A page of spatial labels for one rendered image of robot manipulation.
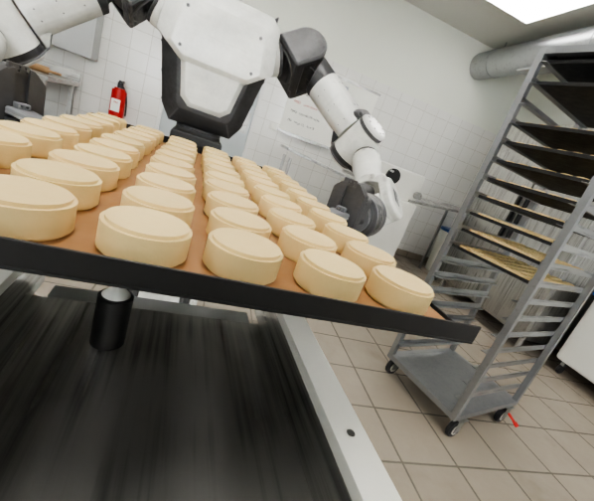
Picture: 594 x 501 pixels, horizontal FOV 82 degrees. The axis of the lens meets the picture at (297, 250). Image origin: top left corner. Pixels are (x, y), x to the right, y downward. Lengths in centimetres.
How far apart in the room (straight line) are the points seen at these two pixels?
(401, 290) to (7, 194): 24
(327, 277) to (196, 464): 18
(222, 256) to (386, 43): 484
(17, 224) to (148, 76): 441
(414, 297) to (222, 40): 77
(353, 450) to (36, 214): 25
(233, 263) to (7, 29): 82
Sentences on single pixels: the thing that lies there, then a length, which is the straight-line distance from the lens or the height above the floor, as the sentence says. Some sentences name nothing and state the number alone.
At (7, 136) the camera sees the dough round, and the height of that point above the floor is 102.
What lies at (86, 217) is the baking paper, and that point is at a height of 100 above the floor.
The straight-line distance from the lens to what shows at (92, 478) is 31.
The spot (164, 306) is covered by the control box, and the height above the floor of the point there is 84.
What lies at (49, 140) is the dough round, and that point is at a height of 102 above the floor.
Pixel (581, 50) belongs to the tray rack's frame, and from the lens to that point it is 198.
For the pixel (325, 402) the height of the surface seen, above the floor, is 90.
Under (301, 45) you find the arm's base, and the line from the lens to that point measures 100.
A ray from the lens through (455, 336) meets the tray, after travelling 27.
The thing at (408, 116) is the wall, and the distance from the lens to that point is 510.
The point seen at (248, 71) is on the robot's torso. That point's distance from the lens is 91.
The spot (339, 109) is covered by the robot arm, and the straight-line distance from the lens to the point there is 95.
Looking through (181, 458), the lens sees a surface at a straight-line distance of 32.
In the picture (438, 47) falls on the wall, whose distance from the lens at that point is 531.
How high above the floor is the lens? 109
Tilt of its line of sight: 17 degrees down
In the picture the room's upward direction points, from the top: 20 degrees clockwise
